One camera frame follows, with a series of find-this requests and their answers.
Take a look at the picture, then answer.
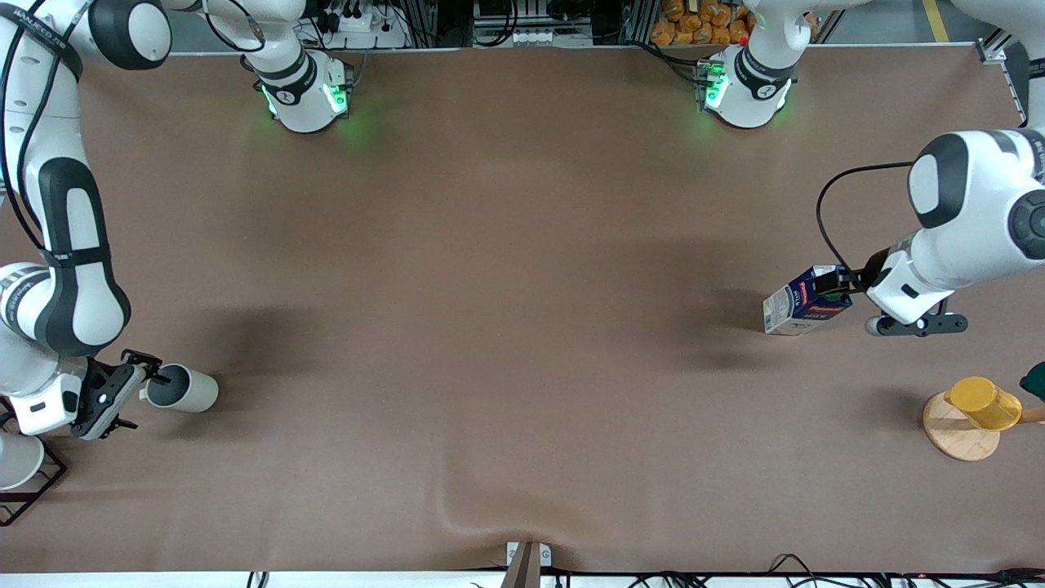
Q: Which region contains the grey ceramic mug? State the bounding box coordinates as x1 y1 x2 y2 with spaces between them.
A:
140 363 220 413

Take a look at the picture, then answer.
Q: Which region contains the white empty power strip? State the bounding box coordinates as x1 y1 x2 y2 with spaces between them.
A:
513 29 590 47

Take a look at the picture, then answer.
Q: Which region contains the brown table cloth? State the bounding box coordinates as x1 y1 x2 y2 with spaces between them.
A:
0 45 1045 574

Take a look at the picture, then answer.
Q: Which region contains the pile of orange bread rolls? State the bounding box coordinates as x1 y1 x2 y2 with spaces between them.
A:
651 0 756 47

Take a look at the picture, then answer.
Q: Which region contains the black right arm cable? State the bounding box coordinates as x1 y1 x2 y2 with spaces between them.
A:
0 0 87 256

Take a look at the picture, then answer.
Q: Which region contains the white cup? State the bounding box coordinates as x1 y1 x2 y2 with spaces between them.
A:
0 431 46 491

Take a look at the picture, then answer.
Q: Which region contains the round wooden cup stand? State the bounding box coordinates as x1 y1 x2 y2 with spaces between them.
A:
923 390 1045 462

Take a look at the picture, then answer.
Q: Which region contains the yellow plastic cup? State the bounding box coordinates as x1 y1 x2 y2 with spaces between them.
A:
945 376 1023 431

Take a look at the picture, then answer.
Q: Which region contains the black wire rack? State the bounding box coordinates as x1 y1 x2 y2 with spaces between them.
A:
0 408 68 528

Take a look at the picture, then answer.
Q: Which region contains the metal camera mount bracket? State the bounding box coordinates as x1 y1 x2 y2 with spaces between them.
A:
501 541 553 588

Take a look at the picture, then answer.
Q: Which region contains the white power strip with plugs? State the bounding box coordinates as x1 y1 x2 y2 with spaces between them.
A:
314 0 409 50

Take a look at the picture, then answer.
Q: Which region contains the blue white milk carton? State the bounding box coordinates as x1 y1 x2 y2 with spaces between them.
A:
763 264 854 336

